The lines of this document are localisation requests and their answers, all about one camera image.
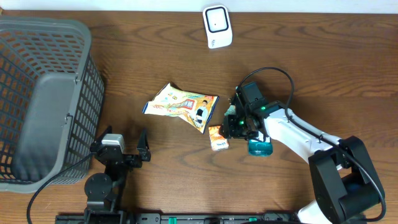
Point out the small orange box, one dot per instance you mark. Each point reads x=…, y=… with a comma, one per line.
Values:
x=217, y=141

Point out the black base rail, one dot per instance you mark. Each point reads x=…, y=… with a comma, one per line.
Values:
x=155, y=218

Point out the teal wet wipes pack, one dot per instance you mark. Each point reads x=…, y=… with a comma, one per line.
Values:
x=231, y=110

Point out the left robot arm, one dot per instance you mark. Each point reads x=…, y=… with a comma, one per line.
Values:
x=104, y=190

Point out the white barcode scanner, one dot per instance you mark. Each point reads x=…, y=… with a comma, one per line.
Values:
x=217, y=26

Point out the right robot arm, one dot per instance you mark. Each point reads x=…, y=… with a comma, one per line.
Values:
x=345, y=182

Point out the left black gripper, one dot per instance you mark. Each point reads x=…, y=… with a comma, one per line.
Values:
x=134, y=162

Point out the grey plastic mesh basket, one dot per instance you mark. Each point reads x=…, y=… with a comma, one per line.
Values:
x=51, y=100

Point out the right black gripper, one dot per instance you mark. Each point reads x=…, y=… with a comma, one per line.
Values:
x=228, y=130

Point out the teal mouthwash bottle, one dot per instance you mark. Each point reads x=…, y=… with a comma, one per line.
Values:
x=260, y=149

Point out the yellow snack bag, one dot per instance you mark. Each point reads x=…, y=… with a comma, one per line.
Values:
x=194, y=108

